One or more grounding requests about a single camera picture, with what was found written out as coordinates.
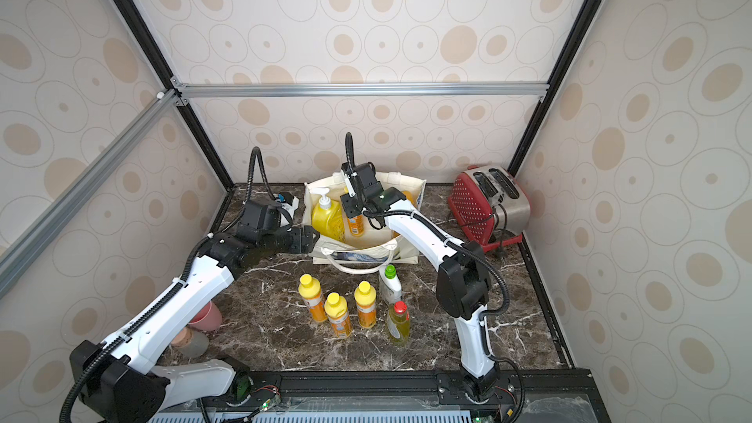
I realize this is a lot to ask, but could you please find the red and silver toaster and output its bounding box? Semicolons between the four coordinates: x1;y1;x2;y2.
448;164;532;253

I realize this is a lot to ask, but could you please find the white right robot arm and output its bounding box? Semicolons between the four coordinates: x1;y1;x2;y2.
340;188;510;394

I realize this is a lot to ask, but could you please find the silver left side rail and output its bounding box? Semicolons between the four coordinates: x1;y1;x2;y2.
1;89;177;296

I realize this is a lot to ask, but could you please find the cream starry night tote bag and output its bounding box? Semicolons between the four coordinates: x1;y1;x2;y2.
302;172;427;269

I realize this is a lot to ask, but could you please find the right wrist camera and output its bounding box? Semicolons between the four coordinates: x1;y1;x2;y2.
341;162;384;202

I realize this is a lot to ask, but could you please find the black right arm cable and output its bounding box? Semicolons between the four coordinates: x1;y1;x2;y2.
343;131;511;315

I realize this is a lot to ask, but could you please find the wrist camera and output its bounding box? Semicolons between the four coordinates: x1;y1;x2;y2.
341;162;384;202
236;192;299;243

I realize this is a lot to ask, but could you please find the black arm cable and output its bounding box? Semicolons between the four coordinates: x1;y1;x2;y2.
58;146;280;423
343;131;511;315

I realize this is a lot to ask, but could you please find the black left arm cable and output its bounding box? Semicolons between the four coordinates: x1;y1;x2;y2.
58;146;280;423

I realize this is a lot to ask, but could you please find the orange bottle yellow cap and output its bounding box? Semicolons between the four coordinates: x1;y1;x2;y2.
298;274;327;323
324;292;353;338
347;215;364;238
354;281;377;329

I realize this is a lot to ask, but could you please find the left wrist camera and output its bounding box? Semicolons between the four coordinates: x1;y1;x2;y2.
236;192;299;243

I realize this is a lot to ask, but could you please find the silver horizontal back rail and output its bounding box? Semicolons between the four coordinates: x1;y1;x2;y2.
176;81;548;98

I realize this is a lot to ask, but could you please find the black base frame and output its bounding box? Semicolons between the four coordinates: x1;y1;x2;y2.
105;368;612;423

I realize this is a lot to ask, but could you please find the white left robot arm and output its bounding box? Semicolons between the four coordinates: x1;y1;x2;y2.
59;225;320;422

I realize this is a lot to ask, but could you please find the orange pump dish soap bottle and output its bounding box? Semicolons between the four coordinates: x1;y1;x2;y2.
401;190;417;208

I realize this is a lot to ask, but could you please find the pink cup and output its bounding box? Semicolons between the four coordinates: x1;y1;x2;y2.
188;301;223;332

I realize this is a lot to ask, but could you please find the white bottle green cap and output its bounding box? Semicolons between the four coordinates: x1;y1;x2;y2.
379;264;403;306

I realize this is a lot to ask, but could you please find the black toaster power cord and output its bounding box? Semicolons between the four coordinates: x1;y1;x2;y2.
463;202;512;248

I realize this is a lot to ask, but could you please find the yellow pump dish soap bottle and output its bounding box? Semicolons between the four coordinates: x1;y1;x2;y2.
309;187;345;242

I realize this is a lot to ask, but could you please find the yellow-green bottle red cap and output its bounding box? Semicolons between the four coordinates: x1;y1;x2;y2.
386;301;410;345

